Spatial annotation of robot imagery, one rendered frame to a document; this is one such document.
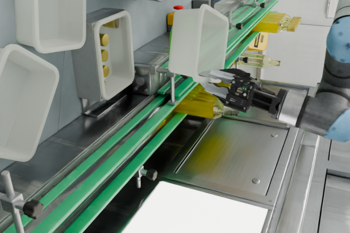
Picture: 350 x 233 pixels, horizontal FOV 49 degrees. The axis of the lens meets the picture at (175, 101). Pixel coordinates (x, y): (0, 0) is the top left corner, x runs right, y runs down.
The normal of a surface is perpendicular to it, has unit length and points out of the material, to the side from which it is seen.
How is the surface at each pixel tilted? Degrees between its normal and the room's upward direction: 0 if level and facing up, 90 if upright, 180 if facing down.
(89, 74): 90
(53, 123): 0
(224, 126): 90
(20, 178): 90
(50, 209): 90
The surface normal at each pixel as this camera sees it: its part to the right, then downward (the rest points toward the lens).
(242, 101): -0.40, 0.11
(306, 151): -0.02, -0.90
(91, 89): -0.40, 0.40
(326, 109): -0.20, -0.49
